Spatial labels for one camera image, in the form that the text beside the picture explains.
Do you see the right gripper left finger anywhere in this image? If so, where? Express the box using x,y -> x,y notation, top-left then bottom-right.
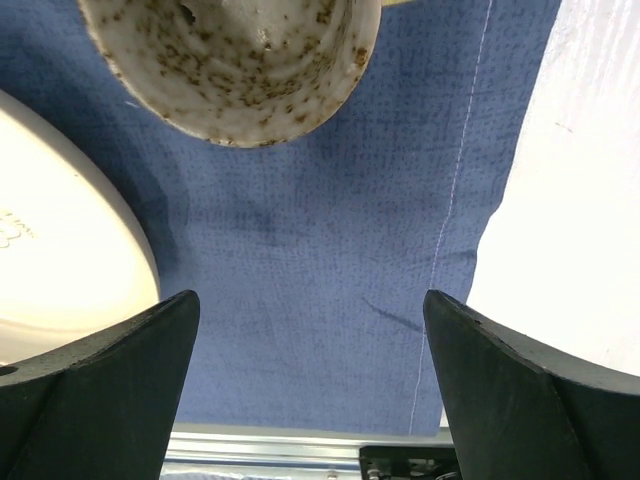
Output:
1,290 -> 200,479

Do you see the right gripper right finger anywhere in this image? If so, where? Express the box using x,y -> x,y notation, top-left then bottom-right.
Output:
424,290 -> 639,479

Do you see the cream ceramic plate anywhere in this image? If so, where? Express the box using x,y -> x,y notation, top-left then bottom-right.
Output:
1,93 -> 160,365

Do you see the blue placemat cloth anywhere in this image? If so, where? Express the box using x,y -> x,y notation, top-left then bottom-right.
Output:
1,1 -> 559,436

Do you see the speckled ceramic cup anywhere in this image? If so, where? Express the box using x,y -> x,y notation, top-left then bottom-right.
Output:
79,0 -> 383,148

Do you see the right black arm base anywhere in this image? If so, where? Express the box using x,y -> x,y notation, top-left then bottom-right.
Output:
359,445 -> 462,480

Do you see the aluminium mounting rail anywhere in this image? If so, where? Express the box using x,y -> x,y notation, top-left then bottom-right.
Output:
160,423 -> 453,479

